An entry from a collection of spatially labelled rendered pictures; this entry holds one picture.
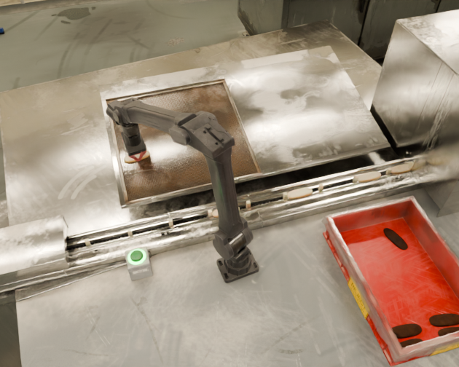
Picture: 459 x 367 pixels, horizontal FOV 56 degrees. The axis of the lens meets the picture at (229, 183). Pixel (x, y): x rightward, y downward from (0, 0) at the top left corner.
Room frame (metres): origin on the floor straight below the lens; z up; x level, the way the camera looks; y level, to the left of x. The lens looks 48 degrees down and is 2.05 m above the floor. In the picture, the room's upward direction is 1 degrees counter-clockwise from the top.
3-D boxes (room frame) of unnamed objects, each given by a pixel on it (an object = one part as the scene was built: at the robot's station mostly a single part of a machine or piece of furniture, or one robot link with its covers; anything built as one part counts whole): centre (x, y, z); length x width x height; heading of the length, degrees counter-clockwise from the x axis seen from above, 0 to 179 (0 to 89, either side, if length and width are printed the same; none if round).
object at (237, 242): (0.75, -0.01, 0.94); 0.09 x 0.05 x 0.10; 43
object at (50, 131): (1.50, 0.05, 0.41); 1.80 x 1.16 x 0.82; 112
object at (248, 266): (0.74, -0.02, 0.86); 0.12 x 0.09 x 0.08; 112
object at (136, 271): (0.74, 0.29, 0.84); 0.08 x 0.08 x 0.11; 16
